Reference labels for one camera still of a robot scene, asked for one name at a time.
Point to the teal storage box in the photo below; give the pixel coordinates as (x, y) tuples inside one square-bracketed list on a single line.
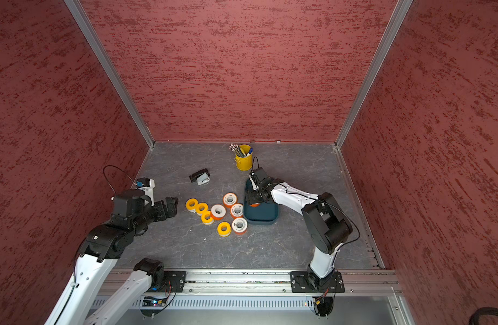
[(265, 214)]

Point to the right corner aluminium post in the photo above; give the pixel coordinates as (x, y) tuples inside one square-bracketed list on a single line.
[(398, 15)]

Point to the left corner aluminium post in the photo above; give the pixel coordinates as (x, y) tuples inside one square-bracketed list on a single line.
[(82, 20)]

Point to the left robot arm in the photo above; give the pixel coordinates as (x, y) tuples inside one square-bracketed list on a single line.
[(134, 211)]

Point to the aluminium front rail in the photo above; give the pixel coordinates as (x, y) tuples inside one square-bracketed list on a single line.
[(275, 282)]

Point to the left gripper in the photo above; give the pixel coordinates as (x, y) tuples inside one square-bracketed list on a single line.
[(172, 208)]

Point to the pens in cup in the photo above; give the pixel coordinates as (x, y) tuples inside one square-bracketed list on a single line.
[(240, 150)]

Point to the orange tape roll bottom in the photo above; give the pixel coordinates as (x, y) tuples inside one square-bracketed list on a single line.
[(239, 225)]

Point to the yellow tape roll left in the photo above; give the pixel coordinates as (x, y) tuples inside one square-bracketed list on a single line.
[(191, 205)]

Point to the yellow tape roll bottom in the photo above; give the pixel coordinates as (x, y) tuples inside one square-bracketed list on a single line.
[(224, 229)]

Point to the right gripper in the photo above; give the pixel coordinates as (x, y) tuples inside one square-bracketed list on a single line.
[(250, 196)]

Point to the yellow tape roll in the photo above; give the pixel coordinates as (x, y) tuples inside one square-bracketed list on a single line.
[(201, 208), (224, 229), (191, 205), (206, 218)]

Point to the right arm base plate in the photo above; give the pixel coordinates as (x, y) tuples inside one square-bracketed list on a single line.
[(308, 282)]

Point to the corner aluminium post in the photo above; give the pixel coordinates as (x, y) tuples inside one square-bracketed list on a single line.
[(398, 15), (82, 20)]

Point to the yellow pen cup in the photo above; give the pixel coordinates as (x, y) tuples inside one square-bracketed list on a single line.
[(244, 163)]

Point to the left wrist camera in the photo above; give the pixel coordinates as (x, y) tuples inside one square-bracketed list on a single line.
[(147, 185)]

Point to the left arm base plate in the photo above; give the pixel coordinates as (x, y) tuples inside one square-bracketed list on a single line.
[(168, 282)]

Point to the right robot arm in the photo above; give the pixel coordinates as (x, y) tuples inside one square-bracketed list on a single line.
[(328, 226)]

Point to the black grey stapler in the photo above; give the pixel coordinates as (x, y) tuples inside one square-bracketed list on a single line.
[(200, 177)]

